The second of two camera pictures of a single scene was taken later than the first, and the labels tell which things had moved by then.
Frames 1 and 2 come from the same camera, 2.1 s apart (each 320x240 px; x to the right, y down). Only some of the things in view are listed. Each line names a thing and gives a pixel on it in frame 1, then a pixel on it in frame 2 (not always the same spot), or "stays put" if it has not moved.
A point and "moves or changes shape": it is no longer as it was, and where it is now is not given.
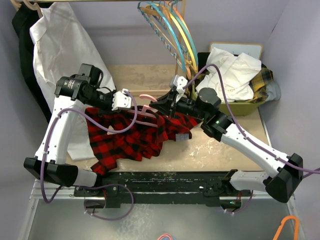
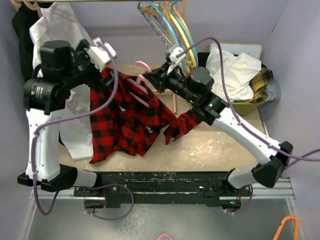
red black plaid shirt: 115,134 moves or changes shape
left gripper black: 110,105 -> 81,55
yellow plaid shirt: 258,85 stays put
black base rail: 198,188 stays put
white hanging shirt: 61,44 stays put
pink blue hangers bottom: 166,236 stays put
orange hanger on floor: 285,219 stays put
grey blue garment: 274,91 stays put
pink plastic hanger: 149,110 -> 139,78
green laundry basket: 240,108 stays put
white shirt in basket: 237,70 stays put
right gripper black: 167,104 -> 158,77
